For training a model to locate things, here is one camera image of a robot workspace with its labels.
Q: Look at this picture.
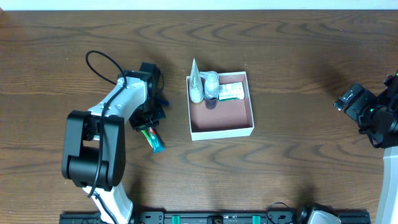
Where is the Colgate toothpaste tube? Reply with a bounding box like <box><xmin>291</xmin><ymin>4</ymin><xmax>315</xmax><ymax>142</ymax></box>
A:
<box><xmin>142</xmin><ymin>128</ymin><xmax>165</xmax><ymax>154</ymax></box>

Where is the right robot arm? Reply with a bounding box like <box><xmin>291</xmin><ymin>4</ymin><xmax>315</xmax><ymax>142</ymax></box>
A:
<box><xmin>333</xmin><ymin>73</ymin><xmax>397</xmax><ymax>223</ymax></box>

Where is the blue disposable razor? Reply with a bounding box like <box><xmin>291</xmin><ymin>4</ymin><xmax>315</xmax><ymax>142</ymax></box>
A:
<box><xmin>155</xmin><ymin>98</ymin><xmax>169</xmax><ymax>107</ymax></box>

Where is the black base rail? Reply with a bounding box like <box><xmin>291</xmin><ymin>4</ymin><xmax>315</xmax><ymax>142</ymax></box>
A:
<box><xmin>58</xmin><ymin>202</ymin><xmax>373</xmax><ymax>224</ymax></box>

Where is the white box with pink interior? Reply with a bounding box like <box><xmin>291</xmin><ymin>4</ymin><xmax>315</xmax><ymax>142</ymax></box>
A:
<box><xmin>187</xmin><ymin>72</ymin><xmax>254</xmax><ymax>141</ymax></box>

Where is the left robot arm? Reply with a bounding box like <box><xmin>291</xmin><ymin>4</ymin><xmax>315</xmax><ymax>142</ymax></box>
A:
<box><xmin>60</xmin><ymin>63</ymin><xmax>165</xmax><ymax>223</ymax></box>

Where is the clear bottle with dark cap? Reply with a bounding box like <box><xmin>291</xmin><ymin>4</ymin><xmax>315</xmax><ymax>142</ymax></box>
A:
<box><xmin>200</xmin><ymin>71</ymin><xmax>220</xmax><ymax>110</ymax></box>

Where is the white Pantene tube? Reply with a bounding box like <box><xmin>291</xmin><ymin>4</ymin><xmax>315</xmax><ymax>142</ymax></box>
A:
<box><xmin>188</xmin><ymin>58</ymin><xmax>204</xmax><ymax>103</ymax></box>

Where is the green white soap packet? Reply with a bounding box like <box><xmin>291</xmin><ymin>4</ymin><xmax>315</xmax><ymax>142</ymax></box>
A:
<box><xmin>218</xmin><ymin>82</ymin><xmax>245</xmax><ymax>101</ymax></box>

